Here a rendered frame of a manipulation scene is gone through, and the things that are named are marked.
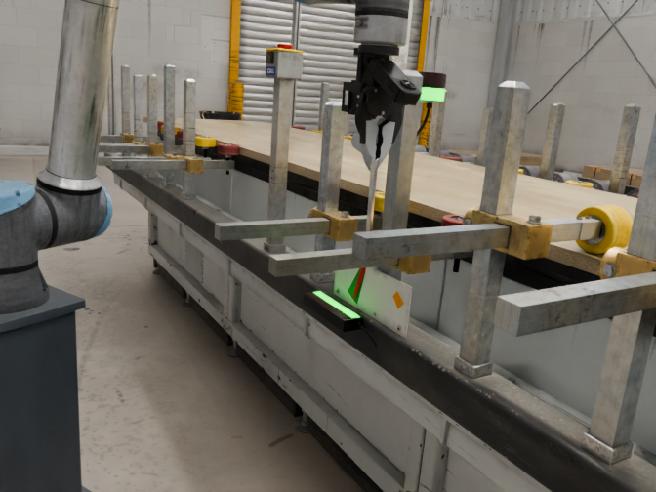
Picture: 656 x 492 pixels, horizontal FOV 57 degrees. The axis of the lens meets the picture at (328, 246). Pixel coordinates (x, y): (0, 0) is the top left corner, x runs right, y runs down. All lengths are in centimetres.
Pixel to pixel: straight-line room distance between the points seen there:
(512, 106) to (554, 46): 993
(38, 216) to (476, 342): 101
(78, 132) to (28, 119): 724
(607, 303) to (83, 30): 120
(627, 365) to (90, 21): 123
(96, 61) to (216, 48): 764
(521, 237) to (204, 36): 834
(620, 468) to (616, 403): 8
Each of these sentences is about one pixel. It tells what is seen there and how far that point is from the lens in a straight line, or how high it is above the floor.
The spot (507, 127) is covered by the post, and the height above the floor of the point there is 110.
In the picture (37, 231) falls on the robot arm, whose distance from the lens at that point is 152.
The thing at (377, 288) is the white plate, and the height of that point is 77.
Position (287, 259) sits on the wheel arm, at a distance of 99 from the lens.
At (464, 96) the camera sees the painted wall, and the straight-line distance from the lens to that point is 1123.
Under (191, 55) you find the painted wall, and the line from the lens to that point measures 901.
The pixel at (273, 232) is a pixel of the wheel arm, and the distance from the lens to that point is 126.
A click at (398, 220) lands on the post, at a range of 115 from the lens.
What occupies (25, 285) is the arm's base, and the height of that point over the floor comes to 66.
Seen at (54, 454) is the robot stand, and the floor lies 22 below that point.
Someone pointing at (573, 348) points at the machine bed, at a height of 72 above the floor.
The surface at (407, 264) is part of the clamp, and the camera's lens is 110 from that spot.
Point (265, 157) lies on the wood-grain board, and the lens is 208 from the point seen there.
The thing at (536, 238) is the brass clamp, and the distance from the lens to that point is 91.
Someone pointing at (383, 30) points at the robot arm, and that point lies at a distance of 105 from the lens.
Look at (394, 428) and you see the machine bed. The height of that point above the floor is 27.
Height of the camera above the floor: 114
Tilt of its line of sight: 15 degrees down
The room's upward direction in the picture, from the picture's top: 4 degrees clockwise
